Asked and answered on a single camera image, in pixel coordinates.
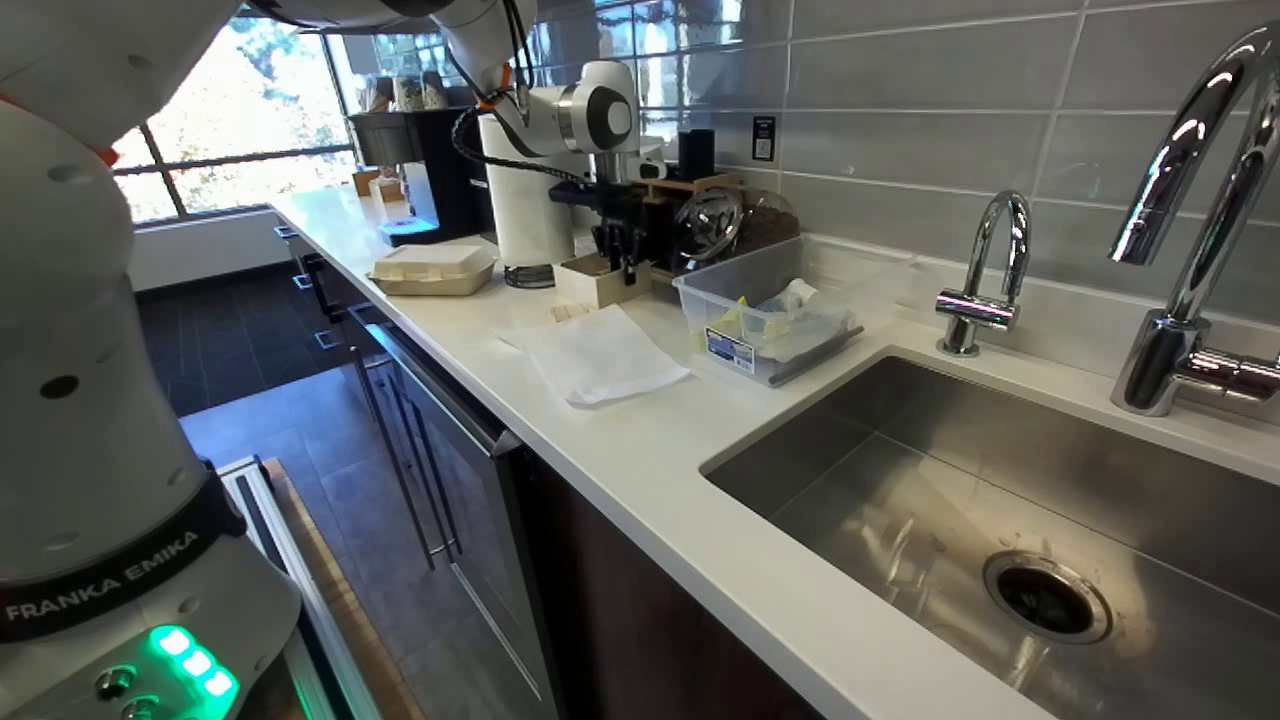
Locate dark lower cabinet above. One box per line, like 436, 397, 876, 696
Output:
297, 256, 831, 720

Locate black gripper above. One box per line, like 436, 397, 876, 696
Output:
548, 174, 658, 277

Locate tall chrome faucet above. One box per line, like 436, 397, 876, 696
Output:
1109, 25, 1280, 418

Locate clear plastic container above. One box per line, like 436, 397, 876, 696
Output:
672, 236, 869, 391

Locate sink drain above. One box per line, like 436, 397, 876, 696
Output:
980, 552, 1115, 650

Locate wooden countertop organizer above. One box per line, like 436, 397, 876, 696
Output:
637, 174, 804, 256

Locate black cabinet handle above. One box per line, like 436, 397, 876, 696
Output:
354, 314, 517, 458

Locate black cylindrical mug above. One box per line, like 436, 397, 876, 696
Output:
676, 125, 720, 185

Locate wooden box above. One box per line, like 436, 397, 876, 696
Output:
548, 253, 676, 314

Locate small chrome faucet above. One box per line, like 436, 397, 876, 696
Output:
933, 187, 1035, 361

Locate white paper towel roll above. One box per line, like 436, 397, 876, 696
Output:
476, 113, 594, 277

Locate window with dark frame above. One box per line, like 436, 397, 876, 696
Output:
103, 0, 471, 223

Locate white paper napkin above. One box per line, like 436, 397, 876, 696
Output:
517, 306, 695, 414

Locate stainless steel sink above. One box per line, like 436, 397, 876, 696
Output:
695, 347, 1280, 720

